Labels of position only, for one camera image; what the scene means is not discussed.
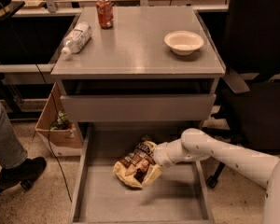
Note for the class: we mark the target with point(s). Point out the black shoe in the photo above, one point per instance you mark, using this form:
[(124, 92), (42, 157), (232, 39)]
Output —
[(30, 169)]

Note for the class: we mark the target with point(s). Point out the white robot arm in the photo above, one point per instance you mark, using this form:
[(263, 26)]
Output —
[(263, 169)]

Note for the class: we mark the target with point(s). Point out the open grey middle drawer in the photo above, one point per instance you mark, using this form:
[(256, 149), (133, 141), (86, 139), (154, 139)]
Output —
[(179, 196)]

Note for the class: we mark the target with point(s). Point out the orange soda can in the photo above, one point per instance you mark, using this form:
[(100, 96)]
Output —
[(105, 13)]

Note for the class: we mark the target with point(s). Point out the cardboard box with trash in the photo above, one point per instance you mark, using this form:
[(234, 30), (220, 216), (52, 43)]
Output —
[(58, 134)]

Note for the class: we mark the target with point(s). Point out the grey drawer cabinet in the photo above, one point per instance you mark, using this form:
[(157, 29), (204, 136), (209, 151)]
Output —
[(132, 58)]

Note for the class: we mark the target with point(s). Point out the white paper bowl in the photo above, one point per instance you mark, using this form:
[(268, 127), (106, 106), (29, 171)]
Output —
[(183, 42)]

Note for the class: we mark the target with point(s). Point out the black office chair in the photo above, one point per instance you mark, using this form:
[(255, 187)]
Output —
[(247, 38)]

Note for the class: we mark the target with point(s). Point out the clear plastic water bottle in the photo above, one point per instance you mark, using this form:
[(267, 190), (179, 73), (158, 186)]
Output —
[(75, 41)]

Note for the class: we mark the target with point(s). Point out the grey top drawer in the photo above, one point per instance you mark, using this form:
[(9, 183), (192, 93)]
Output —
[(138, 107)]

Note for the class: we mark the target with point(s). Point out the person leg in jeans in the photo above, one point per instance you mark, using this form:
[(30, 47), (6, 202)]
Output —
[(12, 153)]

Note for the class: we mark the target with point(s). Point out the brown sea salt chip bag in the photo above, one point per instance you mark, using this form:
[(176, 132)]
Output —
[(132, 167)]

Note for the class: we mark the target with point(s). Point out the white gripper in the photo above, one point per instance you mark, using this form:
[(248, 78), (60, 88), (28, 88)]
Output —
[(160, 155)]

